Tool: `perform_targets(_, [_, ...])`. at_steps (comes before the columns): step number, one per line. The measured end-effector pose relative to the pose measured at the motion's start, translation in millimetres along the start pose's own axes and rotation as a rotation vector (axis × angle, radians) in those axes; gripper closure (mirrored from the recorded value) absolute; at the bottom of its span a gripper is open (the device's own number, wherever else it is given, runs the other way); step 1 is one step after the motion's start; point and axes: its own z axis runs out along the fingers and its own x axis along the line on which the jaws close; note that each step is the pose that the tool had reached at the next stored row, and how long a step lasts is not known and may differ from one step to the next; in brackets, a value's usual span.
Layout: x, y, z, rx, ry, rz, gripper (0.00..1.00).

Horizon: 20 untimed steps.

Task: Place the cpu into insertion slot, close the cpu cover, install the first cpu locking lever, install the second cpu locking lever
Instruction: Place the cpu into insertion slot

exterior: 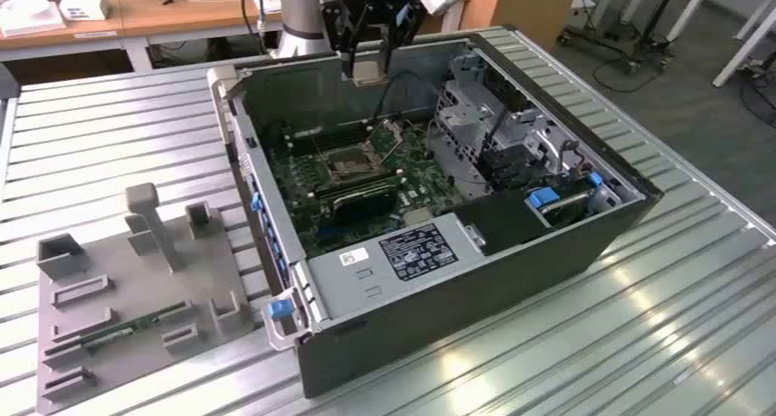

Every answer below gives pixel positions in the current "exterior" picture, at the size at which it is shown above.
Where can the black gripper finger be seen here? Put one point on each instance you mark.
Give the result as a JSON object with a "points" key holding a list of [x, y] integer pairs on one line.
{"points": [[408, 21], [337, 25]]}

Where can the silver CPU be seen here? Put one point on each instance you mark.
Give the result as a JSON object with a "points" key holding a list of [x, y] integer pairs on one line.
{"points": [[369, 73]]}

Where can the CPU socket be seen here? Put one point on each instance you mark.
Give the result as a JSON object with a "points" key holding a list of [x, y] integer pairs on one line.
{"points": [[350, 164]]}

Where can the black inner cover panel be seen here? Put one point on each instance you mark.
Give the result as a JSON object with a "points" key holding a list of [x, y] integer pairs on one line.
{"points": [[504, 225]]}

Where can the wooden cabinet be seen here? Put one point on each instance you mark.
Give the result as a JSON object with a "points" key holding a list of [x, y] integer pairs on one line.
{"points": [[533, 12]]}

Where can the silver drive cage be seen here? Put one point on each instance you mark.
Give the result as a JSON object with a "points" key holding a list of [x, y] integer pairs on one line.
{"points": [[461, 116]]}

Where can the wooden desk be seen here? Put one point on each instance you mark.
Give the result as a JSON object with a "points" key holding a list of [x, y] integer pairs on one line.
{"points": [[182, 12]]}

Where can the green motherboard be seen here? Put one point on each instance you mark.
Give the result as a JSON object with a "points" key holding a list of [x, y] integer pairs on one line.
{"points": [[425, 161]]}

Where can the green RAM stick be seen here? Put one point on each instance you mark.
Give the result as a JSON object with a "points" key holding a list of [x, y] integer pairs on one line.
{"points": [[358, 186], [122, 332]]}

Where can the black graphics card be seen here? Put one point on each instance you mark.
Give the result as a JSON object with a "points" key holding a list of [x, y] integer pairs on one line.
{"points": [[364, 205]]}

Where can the black rolling stand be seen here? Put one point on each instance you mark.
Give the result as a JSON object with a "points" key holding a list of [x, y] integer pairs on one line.
{"points": [[656, 16]]}

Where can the blue card retention clip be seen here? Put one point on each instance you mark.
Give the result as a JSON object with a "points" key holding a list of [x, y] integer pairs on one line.
{"points": [[254, 201]]}

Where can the white box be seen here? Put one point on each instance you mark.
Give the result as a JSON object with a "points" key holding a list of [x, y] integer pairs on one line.
{"points": [[85, 5]]}

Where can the silver chipset heatsink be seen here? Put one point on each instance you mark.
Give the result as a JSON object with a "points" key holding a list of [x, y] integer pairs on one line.
{"points": [[417, 217]]}

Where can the hard disk in blue carrier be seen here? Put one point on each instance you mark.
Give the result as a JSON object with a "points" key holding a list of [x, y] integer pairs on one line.
{"points": [[543, 197]]}

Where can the blue plastic clip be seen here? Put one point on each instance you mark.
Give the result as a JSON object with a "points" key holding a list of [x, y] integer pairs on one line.
{"points": [[595, 179]]}

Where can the white table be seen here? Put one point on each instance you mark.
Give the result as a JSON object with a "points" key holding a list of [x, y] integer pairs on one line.
{"points": [[746, 52], [690, 12]]}

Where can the white plastic device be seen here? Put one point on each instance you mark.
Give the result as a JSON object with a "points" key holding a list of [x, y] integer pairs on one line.
{"points": [[30, 18]]}

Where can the silver power supply unit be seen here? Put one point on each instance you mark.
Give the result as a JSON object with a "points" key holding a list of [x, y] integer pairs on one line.
{"points": [[345, 289]]}

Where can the gray parts rack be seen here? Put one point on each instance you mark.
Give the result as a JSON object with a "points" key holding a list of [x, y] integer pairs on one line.
{"points": [[134, 293]]}

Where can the black open PC case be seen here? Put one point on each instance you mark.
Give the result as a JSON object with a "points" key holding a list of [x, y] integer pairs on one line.
{"points": [[485, 325]]}

